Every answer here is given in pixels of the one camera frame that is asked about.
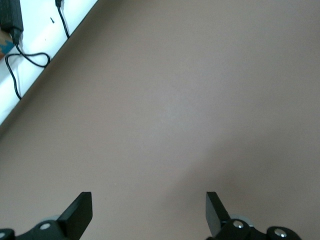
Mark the small black screw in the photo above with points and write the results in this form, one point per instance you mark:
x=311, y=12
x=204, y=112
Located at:
x=52, y=20

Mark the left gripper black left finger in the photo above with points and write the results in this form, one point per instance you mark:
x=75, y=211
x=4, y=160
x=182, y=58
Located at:
x=75, y=220

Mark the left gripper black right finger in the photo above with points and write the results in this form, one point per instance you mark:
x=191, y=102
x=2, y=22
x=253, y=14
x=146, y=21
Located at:
x=217, y=220

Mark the teal and brown cardboard piece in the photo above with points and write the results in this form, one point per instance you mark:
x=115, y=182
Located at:
x=5, y=46

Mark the black power adapter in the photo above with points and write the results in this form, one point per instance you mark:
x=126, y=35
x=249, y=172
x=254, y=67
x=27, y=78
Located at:
x=10, y=12

